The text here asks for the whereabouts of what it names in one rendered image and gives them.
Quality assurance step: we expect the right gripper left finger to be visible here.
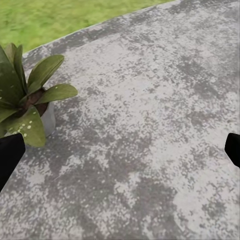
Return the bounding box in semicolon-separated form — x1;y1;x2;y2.
0;132;29;191

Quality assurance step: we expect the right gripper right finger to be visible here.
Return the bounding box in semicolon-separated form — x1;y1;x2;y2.
224;132;240;180

